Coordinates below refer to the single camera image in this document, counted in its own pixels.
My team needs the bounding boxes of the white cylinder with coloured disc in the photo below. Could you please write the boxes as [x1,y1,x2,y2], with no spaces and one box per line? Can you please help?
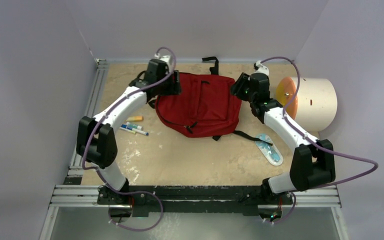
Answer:
[274,76,338,132]

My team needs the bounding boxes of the red backpack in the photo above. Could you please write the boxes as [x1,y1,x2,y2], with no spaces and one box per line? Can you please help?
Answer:
[148,56,260,142]

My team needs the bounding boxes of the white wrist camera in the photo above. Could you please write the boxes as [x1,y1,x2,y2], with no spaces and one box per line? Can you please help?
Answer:
[154,53,176,72]
[253,60,270,76]

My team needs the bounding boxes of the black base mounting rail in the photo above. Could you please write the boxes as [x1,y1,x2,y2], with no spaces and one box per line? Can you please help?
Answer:
[97,185,293,217]

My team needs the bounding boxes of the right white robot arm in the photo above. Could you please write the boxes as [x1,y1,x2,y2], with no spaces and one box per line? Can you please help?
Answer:
[230,72,336,204]

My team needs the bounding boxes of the aluminium frame rails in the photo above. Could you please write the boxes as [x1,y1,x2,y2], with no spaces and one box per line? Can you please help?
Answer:
[39,58,349,240]

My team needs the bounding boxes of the thin yellow-green pen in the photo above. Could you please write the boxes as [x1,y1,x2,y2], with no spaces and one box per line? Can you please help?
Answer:
[119,127,136,135]

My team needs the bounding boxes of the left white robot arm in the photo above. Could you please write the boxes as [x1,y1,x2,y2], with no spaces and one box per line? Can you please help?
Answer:
[75,55,180,205]

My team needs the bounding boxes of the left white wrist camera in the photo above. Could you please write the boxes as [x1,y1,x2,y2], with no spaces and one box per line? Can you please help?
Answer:
[154,53,176,72]

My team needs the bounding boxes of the light blue pencil case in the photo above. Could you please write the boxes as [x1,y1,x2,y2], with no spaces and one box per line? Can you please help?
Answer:
[255,133,284,167]

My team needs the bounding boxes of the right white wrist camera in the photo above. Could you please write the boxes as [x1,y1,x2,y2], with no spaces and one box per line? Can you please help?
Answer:
[253,60,270,76]

